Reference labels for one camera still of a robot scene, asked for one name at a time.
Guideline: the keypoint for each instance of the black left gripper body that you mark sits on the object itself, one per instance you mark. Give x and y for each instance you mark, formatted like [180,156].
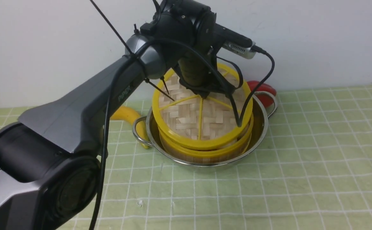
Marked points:
[196,75]

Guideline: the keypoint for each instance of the green checkered tablecloth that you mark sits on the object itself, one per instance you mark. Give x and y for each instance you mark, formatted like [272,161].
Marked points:
[312,171]

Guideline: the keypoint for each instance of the red bell pepper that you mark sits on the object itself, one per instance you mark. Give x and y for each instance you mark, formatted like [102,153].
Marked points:
[265,100]

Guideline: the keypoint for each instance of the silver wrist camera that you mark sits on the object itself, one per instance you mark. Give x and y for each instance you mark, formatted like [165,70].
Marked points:
[233,42]

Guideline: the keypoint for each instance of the bamboo steamer basket yellow rim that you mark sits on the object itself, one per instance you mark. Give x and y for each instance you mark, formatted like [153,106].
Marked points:
[228,152]

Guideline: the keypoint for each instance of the woven bamboo steamer lid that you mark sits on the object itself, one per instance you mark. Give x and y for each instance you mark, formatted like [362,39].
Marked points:
[197,123]

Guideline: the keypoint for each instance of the stainless steel pot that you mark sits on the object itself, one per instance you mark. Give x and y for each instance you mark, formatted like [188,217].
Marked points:
[258,133]

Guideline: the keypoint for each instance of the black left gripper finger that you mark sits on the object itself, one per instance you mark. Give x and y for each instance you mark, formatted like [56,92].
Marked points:
[204,93]

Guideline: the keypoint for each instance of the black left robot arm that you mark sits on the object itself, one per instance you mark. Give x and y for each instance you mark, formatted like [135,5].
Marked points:
[52,160]

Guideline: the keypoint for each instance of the yellow banana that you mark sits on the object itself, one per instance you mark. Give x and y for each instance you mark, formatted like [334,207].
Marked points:
[138,127]

